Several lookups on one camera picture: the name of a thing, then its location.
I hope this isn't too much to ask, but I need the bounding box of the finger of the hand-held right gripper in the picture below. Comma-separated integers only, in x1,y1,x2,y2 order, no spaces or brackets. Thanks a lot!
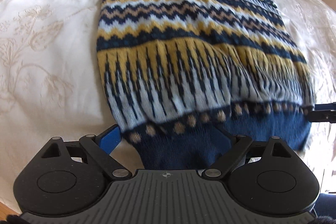
306,102,336,124

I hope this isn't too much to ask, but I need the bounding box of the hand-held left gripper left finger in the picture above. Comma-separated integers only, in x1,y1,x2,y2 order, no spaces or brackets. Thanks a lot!
41,124,130,179

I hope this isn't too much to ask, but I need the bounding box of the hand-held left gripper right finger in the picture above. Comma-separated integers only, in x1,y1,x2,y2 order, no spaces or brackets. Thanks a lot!
203,126,292,179

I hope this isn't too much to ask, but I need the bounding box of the navy yellow patterned knit sweater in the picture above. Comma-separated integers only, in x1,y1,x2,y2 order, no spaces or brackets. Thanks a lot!
96,0,315,170

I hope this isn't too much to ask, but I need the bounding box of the white floral bedspread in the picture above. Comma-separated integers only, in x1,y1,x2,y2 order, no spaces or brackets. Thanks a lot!
0,0,336,214

